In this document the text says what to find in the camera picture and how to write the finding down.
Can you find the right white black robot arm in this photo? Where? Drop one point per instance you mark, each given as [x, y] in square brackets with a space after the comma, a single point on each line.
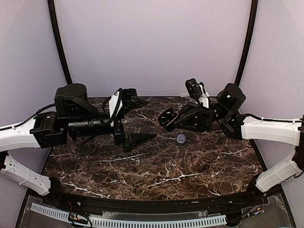
[250, 127]

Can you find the white slotted cable duct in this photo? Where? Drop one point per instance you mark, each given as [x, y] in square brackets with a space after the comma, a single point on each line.
[131, 220]

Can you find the right black frame post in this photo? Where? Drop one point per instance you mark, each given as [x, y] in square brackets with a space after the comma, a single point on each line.
[247, 42]

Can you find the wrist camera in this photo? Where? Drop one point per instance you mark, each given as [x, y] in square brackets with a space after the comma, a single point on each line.
[197, 92]
[113, 104]

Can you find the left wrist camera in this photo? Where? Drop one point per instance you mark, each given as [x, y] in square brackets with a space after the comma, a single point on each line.
[113, 104]

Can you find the left black frame post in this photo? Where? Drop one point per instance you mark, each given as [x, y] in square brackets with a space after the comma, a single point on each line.
[58, 41]

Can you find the black earbud charging case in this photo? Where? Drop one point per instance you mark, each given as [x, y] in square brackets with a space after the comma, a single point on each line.
[167, 119]

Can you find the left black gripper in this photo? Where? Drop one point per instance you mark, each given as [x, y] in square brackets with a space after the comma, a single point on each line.
[134, 139]

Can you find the black frame post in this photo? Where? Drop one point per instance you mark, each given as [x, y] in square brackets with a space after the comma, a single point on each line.
[247, 42]
[58, 41]

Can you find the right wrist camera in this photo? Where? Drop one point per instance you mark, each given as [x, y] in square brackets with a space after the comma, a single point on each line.
[197, 92]

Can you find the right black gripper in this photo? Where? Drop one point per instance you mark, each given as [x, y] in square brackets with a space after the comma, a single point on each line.
[201, 120]

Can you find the purple earbud charging case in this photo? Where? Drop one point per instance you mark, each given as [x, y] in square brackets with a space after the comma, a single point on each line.
[181, 139]

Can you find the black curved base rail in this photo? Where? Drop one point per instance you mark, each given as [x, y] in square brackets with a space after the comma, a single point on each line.
[232, 203]

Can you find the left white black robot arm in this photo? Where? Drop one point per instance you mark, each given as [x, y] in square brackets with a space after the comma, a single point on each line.
[70, 116]

